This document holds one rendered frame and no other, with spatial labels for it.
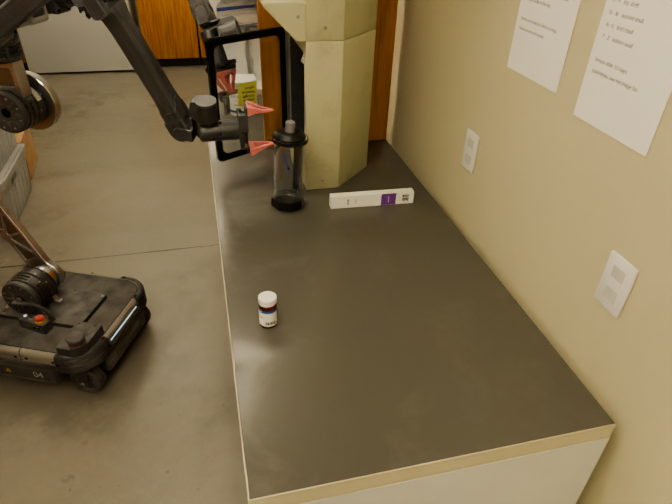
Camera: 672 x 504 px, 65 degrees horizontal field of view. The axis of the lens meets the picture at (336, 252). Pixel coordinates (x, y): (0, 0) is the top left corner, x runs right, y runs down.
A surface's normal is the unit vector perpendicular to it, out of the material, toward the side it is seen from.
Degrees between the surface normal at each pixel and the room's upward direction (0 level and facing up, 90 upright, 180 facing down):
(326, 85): 90
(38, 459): 0
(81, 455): 0
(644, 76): 90
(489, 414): 0
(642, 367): 90
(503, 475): 90
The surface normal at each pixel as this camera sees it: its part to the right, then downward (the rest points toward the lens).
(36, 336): 0.03, -0.82
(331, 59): 0.24, 0.55
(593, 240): -0.97, 0.11
